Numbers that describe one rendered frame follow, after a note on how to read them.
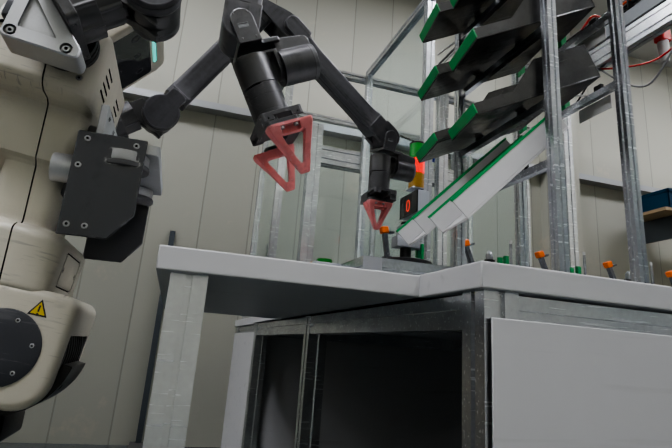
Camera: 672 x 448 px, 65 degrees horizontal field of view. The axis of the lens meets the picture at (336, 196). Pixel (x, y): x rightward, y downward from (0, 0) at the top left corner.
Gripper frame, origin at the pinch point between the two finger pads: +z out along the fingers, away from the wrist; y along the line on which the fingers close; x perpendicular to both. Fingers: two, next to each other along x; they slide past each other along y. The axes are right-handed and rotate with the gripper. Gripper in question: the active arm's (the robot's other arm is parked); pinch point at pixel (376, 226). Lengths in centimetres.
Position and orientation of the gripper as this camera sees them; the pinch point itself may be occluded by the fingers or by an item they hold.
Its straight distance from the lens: 138.1
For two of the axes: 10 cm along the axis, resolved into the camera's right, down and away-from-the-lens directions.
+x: -9.5, -1.6, -2.8
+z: -0.8, 9.6, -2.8
